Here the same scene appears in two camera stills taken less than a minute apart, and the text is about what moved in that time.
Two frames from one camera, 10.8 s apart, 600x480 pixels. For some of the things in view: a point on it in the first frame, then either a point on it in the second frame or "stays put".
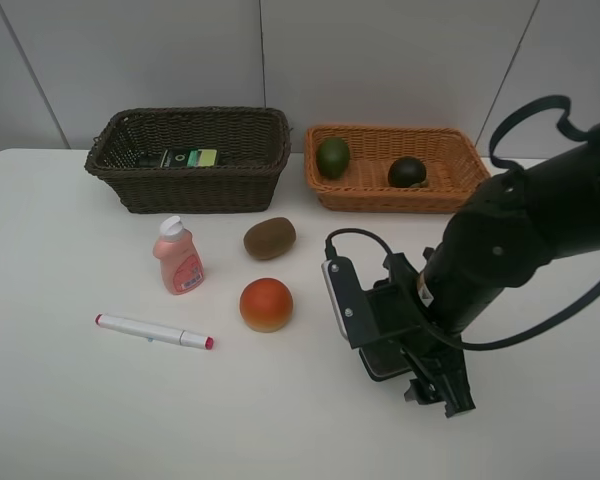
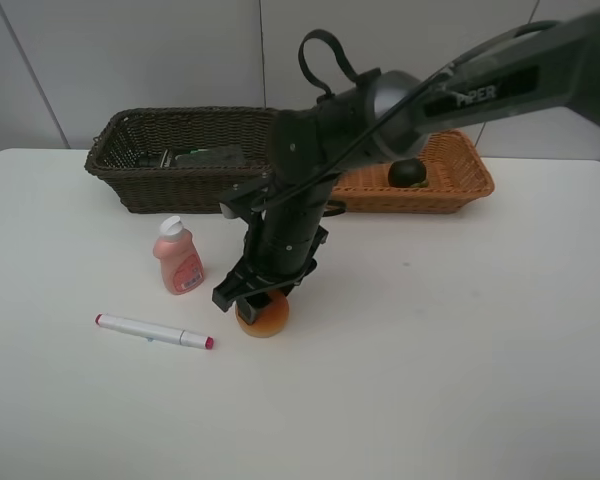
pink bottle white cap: (181, 265) stays put
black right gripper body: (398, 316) to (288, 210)
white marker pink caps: (153, 331) stays put
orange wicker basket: (453, 164) stays put
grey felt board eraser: (385, 361) to (213, 157)
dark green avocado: (408, 172) stays put
